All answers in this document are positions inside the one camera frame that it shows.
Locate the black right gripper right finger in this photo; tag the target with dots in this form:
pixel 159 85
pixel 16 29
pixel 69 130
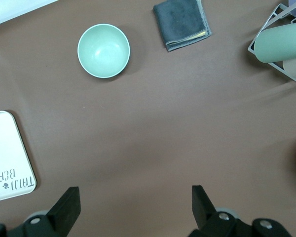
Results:
pixel 202 209

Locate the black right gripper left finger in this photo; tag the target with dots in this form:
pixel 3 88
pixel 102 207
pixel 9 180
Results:
pixel 64 209

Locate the cream bear print tray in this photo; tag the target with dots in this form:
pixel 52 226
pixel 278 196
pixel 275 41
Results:
pixel 7 153

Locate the mint green bowl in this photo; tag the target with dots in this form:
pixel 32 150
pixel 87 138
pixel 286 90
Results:
pixel 103 50

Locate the green plastic cup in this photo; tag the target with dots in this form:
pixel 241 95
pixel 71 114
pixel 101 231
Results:
pixel 278 42

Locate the folded dark grey cloth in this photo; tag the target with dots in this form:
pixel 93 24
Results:
pixel 180 22

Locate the purple plastic cup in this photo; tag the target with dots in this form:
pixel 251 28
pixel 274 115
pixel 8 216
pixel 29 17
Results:
pixel 291 2

